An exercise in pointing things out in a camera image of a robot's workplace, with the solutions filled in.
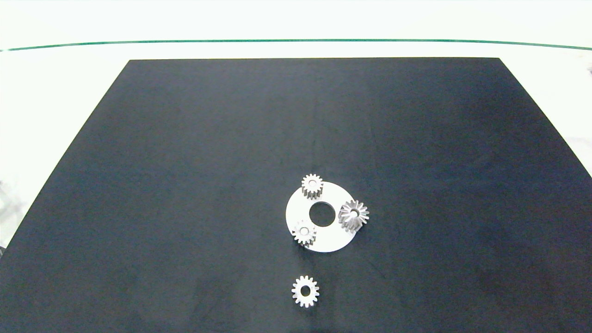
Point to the small steel gear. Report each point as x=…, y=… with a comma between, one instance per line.
x=299, y=233
x=297, y=292
x=306, y=184

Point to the round white plate with pins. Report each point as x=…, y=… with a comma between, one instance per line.
x=330, y=238

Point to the dark mat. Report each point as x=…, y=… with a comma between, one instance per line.
x=185, y=185

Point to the larger steel gear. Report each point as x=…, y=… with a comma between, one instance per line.
x=362, y=214

